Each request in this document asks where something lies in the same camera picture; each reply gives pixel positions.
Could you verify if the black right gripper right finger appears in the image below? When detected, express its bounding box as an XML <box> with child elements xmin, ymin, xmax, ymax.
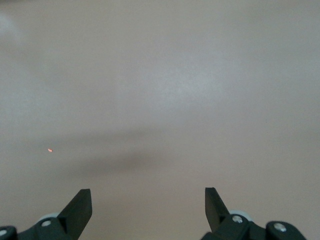
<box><xmin>201</xmin><ymin>186</ymin><xmax>308</xmax><ymax>240</ymax></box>

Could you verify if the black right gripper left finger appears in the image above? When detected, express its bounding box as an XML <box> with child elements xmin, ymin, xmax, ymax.
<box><xmin>0</xmin><ymin>188</ymin><xmax>93</xmax><ymax>240</ymax></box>

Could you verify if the brown table cloth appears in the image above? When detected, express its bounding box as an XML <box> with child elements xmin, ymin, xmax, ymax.
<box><xmin>0</xmin><ymin>0</ymin><xmax>320</xmax><ymax>240</ymax></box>

